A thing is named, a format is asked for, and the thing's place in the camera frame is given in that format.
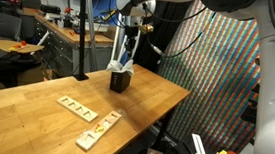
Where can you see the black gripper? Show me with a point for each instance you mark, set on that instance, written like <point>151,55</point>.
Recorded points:
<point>132,28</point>

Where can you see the white terry cloth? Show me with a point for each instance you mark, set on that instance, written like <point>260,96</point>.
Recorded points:
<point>120,67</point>

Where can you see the black perforated box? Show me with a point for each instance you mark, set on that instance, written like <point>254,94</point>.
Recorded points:
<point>120,83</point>

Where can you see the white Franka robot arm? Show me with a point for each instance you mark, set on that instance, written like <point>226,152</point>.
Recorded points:
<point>273,132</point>

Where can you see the brown cardboard box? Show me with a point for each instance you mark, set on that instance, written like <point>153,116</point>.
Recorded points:
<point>32,74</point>

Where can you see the black curtain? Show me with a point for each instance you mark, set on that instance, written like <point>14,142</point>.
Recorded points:
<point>158,28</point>

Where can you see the white tray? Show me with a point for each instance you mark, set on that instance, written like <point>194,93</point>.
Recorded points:
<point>98,27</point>

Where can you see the grey metal upright pole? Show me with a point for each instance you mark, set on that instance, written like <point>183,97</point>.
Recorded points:
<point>92,39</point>

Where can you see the wooden top workbench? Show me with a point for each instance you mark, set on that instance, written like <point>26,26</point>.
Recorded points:
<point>63,47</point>

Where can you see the red tool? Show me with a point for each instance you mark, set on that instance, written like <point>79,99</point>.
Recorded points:
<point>69,10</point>

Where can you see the empty wooden shape board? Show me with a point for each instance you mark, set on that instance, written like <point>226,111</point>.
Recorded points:
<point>76,109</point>

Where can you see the colourful patterned backdrop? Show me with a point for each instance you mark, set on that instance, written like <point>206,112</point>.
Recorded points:
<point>211,76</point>

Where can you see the red puzzle piece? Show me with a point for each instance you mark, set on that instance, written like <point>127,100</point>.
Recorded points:
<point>97,126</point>

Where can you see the yellow puzzle piece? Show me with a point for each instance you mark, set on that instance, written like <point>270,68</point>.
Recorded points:
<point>100,129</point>

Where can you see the black table leg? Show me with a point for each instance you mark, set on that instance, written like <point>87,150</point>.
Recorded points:
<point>163,129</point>

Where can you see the wooden shape board holding pieces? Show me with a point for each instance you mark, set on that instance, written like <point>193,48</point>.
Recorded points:
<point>101,132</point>

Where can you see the black case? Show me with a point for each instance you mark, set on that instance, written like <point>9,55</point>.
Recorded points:
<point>49,9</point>

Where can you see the round wooden stool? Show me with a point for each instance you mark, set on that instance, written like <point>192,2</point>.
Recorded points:
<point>26,48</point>

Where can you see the red toy block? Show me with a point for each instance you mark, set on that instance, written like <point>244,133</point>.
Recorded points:
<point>23,43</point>

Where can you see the yellow orange toy piece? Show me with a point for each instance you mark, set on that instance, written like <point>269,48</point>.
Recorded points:
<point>13,48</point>

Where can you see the black bag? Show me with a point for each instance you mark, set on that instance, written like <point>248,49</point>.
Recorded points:
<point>8,65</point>

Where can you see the dark office chair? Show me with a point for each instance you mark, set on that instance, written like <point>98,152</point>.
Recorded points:
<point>1,25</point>

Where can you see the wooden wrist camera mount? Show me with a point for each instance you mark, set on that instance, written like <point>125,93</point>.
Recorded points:
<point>145,28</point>

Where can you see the black camera stand pole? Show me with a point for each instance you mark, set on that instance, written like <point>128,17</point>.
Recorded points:
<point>82,32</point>

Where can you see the white plastic rail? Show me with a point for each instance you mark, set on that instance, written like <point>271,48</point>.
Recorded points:
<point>199,149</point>

